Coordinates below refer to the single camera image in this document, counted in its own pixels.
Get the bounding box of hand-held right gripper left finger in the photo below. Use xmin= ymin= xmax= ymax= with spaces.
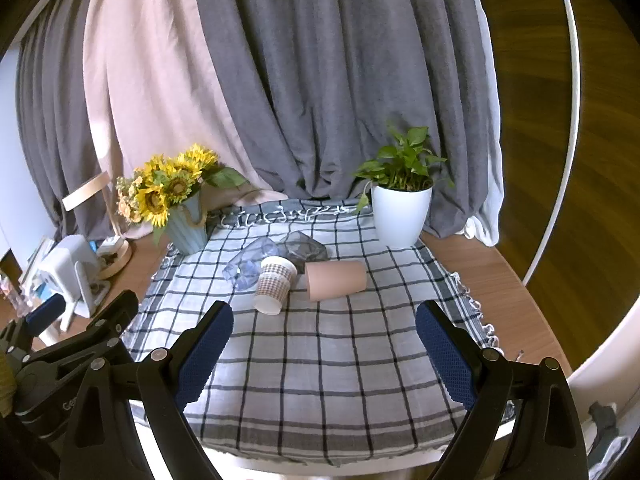
xmin=60 ymin=301 xmax=235 ymax=480

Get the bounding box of white curtain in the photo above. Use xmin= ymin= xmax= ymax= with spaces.
xmin=462 ymin=0 xmax=506 ymax=247

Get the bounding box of checked brown paper cup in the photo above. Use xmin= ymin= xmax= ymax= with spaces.
xmin=252 ymin=256 xmax=299 ymax=316

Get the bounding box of pink curtain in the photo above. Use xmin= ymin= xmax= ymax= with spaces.
xmin=82 ymin=0 xmax=291 ymax=241

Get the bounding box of ribbed blue vase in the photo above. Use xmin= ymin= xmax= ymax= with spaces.
xmin=165 ymin=192 xmax=209 ymax=256

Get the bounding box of sunflower bouquet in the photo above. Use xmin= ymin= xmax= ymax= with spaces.
xmin=116 ymin=143 xmax=249 ymax=246

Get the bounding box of round wooden stand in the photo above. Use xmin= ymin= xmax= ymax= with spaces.
xmin=96 ymin=235 xmax=134 ymax=279

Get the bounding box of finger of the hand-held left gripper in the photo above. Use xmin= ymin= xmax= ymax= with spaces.
xmin=20 ymin=290 xmax=140 ymax=378
xmin=0 ymin=293 xmax=68 ymax=357

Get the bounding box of white plant pot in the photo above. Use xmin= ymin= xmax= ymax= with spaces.
xmin=371 ymin=182 xmax=434 ymax=250

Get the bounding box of white desk device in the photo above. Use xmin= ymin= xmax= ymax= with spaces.
xmin=37 ymin=235 xmax=112 ymax=319

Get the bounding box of white hoop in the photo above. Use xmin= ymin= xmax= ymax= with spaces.
xmin=520 ymin=0 xmax=581 ymax=286

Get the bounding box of grey curtain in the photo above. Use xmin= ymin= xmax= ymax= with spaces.
xmin=15 ymin=0 xmax=501 ymax=242

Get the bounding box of green leafy plant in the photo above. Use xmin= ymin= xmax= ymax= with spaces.
xmin=351 ymin=121 xmax=456 ymax=216

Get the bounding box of clear blue glass cup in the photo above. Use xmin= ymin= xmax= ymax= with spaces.
xmin=222 ymin=239 xmax=280 ymax=292

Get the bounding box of pink cup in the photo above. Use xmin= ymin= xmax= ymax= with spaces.
xmin=305 ymin=260 xmax=368 ymax=303

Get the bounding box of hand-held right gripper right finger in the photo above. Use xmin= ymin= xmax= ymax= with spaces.
xmin=416 ymin=300 xmax=589 ymax=480

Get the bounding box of clear grey glass cup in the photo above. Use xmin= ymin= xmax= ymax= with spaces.
xmin=278 ymin=231 xmax=330 ymax=276

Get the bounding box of checked grey white cloth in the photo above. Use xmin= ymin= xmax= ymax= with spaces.
xmin=122 ymin=199 xmax=517 ymax=468

